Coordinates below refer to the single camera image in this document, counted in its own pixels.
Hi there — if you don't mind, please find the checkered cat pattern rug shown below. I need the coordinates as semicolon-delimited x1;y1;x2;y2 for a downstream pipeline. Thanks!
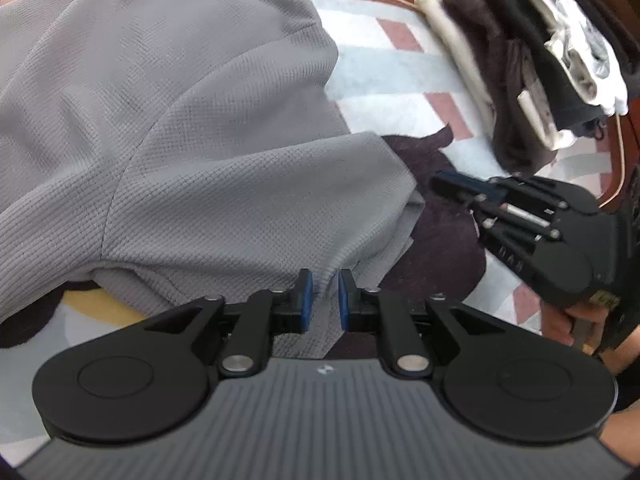
0;0;626;466

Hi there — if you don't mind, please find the black folded garment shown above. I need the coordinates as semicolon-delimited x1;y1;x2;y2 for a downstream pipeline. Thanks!
470;0;616;137

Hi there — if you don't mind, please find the person's right hand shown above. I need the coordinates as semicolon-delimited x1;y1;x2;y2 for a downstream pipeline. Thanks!
541;302;611;348

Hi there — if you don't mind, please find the dark brown folded garment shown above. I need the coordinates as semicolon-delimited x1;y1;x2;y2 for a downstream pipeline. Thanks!
442;0;554;176

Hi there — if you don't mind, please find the white folded garment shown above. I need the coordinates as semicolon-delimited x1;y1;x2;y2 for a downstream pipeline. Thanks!
527;0;628;117

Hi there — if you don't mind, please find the cream folded garment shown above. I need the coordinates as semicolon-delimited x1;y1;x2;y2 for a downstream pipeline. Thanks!
414;0;577;152

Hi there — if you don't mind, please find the grey waffle knit garment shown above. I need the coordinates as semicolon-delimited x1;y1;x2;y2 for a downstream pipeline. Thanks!
1;0;423;358

